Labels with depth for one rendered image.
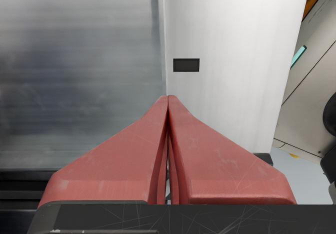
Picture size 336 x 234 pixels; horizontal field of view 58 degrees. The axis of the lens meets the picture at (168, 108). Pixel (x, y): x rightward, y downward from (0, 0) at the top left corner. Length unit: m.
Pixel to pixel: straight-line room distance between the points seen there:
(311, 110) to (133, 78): 0.93
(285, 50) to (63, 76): 0.25
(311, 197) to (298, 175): 0.22
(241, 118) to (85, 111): 0.19
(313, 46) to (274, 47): 0.75
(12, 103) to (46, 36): 0.11
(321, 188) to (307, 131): 0.78
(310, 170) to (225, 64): 1.55
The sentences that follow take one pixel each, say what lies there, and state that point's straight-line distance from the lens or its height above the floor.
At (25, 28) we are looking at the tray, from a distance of 0.36.
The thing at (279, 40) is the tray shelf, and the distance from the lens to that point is 0.35.
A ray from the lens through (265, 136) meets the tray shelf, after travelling 0.42.
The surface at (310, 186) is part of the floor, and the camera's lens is 1.96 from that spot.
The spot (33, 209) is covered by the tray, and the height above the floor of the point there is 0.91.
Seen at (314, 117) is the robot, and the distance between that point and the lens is 1.23.
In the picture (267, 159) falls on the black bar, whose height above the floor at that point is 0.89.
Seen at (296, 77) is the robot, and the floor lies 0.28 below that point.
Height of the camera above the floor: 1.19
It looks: 55 degrees down
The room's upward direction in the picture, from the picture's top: 178 degrees counter-clockwise
